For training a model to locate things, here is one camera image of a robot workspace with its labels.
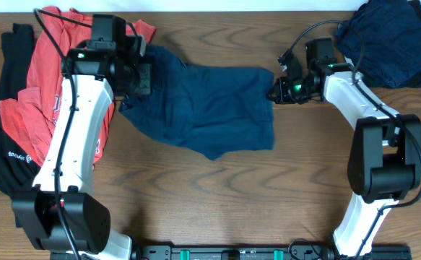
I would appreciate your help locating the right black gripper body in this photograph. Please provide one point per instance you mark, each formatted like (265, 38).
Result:
(295, 91)

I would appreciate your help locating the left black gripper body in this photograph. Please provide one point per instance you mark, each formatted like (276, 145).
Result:
(138, 79)

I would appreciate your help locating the navy blue denim shorts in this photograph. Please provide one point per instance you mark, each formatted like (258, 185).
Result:
(210, 110)

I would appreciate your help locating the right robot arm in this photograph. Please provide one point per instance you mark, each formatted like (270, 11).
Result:
(384, 166)

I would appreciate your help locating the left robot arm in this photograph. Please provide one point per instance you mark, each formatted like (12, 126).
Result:
(59, 214)

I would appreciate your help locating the folded navy garment pile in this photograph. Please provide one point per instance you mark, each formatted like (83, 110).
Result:
(390, 30)

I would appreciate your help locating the red printed t-shirt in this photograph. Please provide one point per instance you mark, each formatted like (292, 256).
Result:
(30, 118)

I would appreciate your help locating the black t-shirt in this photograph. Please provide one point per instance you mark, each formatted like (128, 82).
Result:
(17, 169)

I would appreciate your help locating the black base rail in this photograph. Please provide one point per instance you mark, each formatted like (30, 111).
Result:
(232, 252)

